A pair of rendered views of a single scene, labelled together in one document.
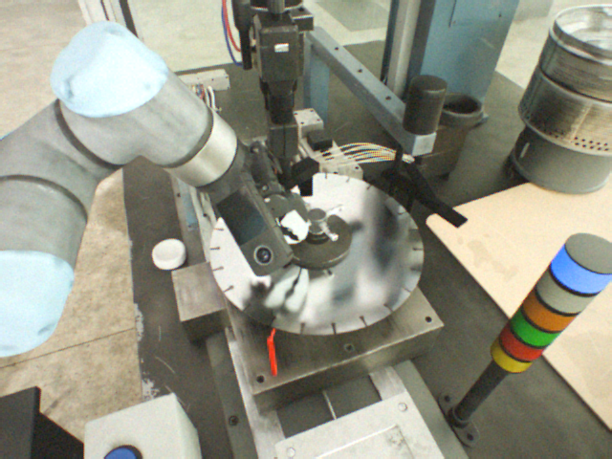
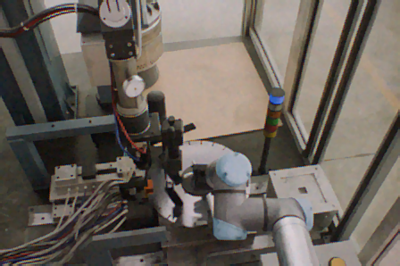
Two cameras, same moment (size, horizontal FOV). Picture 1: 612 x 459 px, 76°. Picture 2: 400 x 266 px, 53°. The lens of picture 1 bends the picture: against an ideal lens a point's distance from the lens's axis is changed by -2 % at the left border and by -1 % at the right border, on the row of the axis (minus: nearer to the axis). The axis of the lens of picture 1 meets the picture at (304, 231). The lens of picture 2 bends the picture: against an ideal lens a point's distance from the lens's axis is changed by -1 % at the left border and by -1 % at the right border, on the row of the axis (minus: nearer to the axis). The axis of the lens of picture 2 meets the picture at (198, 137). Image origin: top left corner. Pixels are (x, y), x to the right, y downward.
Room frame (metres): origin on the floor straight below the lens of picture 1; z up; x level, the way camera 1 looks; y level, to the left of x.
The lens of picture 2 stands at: (0.28, 0.70, 2.00)
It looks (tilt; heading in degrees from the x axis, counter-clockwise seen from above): 49 degrees down; 281
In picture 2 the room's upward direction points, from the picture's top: straight up
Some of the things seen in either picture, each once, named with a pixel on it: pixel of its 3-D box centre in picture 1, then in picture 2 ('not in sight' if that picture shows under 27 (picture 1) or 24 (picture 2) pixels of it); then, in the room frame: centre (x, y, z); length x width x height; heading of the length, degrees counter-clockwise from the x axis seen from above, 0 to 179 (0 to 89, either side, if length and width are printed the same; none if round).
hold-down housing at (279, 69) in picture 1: (279, 85); (173, 144); (0.48, 0.03, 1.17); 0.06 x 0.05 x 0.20; 11
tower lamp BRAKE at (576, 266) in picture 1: (585, 263); (277, 95); (0.21, -0.24, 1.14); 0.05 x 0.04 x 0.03; 110
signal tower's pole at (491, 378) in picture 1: (479, 391); (265, 153); (0.21, -0.24, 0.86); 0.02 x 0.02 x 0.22
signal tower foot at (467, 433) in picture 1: (459, 415); (262, 169); (0.21, -0.24, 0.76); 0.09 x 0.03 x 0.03; 20
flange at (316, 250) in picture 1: (316, 233); (198, 178); (0.42, -0.02, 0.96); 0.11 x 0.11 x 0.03
